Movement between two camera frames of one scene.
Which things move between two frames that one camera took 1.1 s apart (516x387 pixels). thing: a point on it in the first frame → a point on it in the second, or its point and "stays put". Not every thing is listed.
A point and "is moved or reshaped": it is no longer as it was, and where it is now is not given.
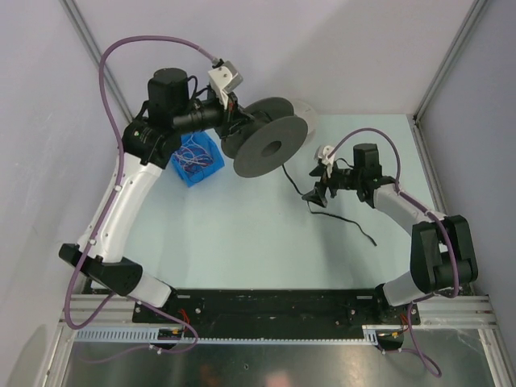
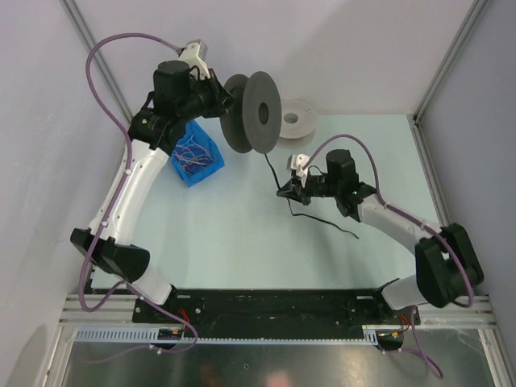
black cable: (328, 214) → (305, 216)
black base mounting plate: (204, 313) stays put
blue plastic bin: (200, 155) stays put
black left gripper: (234, 117) → (222, 100)
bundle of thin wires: (193, 156) stays put
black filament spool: (266, 147) is moved or reshaped
